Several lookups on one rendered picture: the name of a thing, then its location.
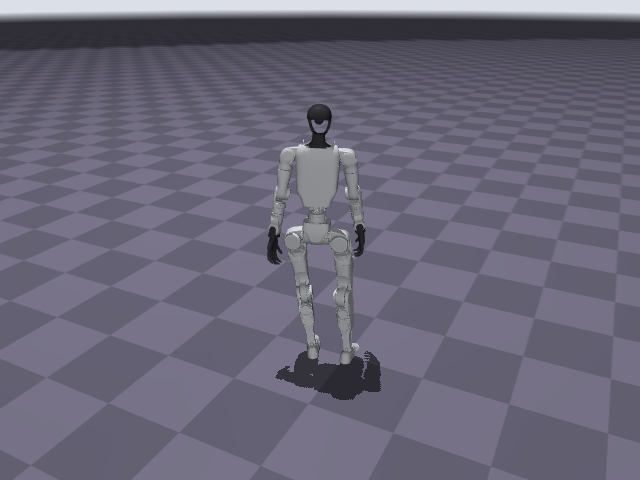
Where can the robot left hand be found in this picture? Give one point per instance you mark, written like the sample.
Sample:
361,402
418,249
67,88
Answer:
273,246

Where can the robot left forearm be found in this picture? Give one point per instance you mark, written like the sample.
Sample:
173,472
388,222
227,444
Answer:
277,213

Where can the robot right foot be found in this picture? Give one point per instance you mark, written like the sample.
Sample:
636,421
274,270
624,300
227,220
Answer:
346,357

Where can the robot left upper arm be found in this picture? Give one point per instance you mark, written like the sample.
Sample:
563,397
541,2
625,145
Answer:
287,156

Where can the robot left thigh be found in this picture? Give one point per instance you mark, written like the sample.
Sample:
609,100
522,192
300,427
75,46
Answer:
297,251

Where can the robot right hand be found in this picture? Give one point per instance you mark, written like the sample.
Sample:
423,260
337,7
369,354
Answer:
361,238

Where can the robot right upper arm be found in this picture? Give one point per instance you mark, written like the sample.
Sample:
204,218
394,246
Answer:
348,158

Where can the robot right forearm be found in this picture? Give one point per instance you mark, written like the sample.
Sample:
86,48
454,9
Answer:
357,210

